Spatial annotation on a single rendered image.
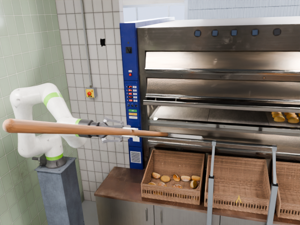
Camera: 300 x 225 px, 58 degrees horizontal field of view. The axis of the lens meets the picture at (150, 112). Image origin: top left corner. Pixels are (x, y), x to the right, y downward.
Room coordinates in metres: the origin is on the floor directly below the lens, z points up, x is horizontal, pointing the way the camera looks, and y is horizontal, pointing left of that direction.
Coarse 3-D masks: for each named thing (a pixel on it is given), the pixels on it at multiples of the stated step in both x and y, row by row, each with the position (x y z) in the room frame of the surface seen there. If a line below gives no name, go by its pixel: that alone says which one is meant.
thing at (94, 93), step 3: (87, 87) 2.80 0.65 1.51; (93, 87) 2.79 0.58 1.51; (87, 90) 2.76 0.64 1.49; (90, 90) 2.75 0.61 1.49; (93, 90) 2.74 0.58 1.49; (96, 90) 2.80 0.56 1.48; (93, 93) 2.74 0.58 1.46; (96, 93) 2.79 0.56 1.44; (87, 96) 2.76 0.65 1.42; (90, 96) 2.75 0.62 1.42; (93, 96) 2.74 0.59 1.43
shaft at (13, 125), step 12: (12, 120) 0.52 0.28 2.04; (24, 120) 0.55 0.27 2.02; (12, 132) 0.51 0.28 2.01; (24, 132) 0.54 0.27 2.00; (36, 132) 0.58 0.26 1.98; (48, 132) 0.61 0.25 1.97; (60, 132) 0.66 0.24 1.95; (72, 132) 0.71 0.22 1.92; (84, 132) 0.77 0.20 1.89; (96, 132) 0.84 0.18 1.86; (108, 132) 0.93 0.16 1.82; (120, 132) 1.04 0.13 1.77; (132, 132) 1.18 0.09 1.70; (144, 132) 1.37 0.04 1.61; (156, 132) 1.64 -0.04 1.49
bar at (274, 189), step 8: (144, 136) 2.27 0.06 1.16; (152, 136) 2.25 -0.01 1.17; (160, 136) 2.24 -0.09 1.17; (216, 144) 2.09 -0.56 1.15; (224, 144) 2.07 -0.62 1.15; (232, 144) 2.05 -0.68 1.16; (240, 144) 2.04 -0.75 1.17; (248, 144) 2.02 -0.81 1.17; (256, 144) 2.01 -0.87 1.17; (272, 152) 1.96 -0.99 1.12; (208, 184) 1.88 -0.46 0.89; (272, 184) 1.76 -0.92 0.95; (208, 192) 1.88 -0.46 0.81; (272, 192) 1.75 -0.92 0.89; (208, 200) 1.88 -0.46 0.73; (272, 200) 1.74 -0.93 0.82; (208, 208) 1.88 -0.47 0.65; (272, 208) 1.74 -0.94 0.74; (208, 216) 1.88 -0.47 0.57; (272, 216) 1.74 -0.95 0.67; (208, 224) 1.88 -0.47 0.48; (272, 224) 1.74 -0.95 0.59
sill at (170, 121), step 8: (152, 120) 2.64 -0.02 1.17; (160, 120) 2.62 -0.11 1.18; (168, 120) 2.60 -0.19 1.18; (176, 120) 2.60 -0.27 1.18; (184, 120) 2.59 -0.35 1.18; (232, 128) 2.41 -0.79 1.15; (240, 128) 2.39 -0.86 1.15; (248, 128) 2.37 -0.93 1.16; (256, 128) 2.35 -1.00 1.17; (264, 128) 2.33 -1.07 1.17; (272, 128) 2.31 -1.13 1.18; (280, 128) 2.29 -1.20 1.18; (288, 128) 2.29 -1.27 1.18; (296, 128) 2.28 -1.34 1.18
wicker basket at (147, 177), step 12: (156, 156) 2.57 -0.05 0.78; (168, 156) 2.54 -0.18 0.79; (180, 156) 2.51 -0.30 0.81; (192, 156) 2.48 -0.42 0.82; (156, 168) 2.54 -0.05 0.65; (168, 168) 2.50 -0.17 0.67; (180, 168) 2.48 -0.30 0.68; (192, 168) 2.45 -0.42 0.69; (144, 180) 2.25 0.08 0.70; (156, 180) 2.41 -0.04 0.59; (180, 180) 2.39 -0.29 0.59; (192, 180) 2.38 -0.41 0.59; (144, 192) 2.15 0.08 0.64; (168, 192) 2.09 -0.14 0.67; (180, 192) 2.06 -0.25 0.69; (192, 192) 2.03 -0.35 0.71
